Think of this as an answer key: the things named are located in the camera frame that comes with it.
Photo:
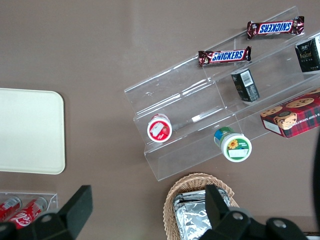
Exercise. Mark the clear acrylic stepped display shelf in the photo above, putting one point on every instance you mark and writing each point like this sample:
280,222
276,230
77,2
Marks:
200,100

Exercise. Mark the large dark green drink carton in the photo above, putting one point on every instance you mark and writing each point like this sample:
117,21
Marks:
308,56

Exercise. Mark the red tartan cookie box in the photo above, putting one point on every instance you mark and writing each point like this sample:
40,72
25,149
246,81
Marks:
292,115

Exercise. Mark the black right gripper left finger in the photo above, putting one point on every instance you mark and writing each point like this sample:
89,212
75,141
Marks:
72,212

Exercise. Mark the cream plastic tray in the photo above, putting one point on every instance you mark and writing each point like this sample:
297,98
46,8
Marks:
30,131

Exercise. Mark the clear acrylic bottle holder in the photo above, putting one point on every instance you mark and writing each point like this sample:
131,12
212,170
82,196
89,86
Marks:
51,200

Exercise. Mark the green sunflower yogurt cup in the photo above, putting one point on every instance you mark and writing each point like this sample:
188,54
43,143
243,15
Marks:
233,145

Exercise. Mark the woven wicker basket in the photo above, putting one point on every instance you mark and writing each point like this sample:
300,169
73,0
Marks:
172,200

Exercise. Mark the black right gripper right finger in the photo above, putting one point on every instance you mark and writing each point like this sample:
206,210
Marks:
225,220

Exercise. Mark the red cola cans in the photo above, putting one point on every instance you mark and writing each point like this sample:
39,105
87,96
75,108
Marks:
27,212

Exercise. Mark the Snickers chocolate bar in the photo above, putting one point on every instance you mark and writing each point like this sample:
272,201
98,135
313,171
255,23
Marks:
275,27
225,56

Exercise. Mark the small dark green drink carton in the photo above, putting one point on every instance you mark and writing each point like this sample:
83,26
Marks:
246,86

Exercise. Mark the foil-wrapped sandwich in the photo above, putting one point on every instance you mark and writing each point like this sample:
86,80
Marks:
190,215

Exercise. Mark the red strawberry yogurt cup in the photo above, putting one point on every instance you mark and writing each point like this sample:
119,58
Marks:
159,129

